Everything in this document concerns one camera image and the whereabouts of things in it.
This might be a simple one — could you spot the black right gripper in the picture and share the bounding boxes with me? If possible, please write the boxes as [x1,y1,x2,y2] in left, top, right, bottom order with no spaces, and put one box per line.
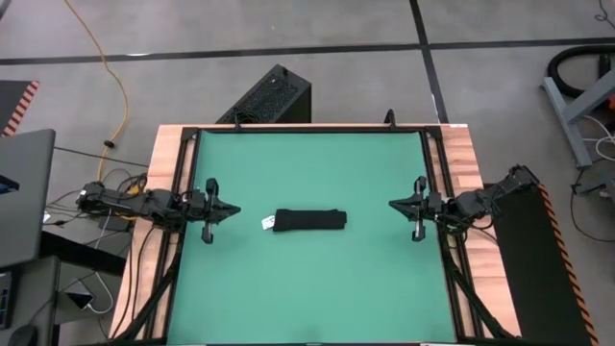
[387,175,451,242]

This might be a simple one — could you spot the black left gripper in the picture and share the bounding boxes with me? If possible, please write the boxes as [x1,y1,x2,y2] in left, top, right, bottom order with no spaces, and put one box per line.
[184,177,242,245]

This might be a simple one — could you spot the black towel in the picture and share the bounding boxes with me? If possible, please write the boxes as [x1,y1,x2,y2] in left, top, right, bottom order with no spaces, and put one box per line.
[272,208,348,234]

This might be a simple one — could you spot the green table mat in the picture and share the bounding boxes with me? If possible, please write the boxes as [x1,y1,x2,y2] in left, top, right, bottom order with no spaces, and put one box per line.
[167,130,458,346]

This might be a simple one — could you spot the black computer tower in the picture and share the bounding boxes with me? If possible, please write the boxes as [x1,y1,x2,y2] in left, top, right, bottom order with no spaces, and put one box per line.
[215,63,313,125]

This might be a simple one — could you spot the black mat orange striped edge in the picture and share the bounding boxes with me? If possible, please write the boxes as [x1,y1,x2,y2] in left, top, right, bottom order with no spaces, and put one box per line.
[482,182,601,346]
[0,79,40,138]

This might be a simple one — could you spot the black desk base bar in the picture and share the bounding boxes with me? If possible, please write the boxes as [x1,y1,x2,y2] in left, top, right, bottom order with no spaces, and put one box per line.
[37,230,128,278]

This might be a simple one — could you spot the smartphone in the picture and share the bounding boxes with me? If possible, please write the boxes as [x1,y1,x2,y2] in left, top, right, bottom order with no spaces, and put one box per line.
[64,290,96,311]

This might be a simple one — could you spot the grey metal stand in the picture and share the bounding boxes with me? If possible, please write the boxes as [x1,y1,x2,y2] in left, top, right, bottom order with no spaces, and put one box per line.
[538,66,615,168]

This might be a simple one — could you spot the grey laptop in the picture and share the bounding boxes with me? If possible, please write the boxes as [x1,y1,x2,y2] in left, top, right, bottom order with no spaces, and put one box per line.
[0,128,58,269]

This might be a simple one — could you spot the grey side desk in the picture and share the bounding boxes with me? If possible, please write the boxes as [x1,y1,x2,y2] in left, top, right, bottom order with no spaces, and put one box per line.
[0,254,62,346]

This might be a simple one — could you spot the blue keypad device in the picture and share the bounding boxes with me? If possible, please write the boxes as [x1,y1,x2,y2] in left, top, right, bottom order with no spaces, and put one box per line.
[0,270,14,331]

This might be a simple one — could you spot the black computer mouse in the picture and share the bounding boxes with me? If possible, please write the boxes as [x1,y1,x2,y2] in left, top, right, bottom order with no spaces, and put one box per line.
[8,324,39,346]

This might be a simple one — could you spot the black metal table frame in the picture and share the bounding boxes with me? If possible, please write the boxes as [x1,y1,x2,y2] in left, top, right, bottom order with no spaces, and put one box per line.
[112,123,523,346]

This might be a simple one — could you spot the yellow cable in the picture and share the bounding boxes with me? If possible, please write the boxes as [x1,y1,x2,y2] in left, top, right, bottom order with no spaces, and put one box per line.
[63,0,131,188]

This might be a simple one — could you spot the white charging cable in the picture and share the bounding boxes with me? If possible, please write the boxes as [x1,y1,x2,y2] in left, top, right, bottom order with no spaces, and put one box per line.
[86,271,115,316]

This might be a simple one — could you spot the black hose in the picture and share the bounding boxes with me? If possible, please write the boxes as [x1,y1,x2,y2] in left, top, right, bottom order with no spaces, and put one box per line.
[546,43,615,100]

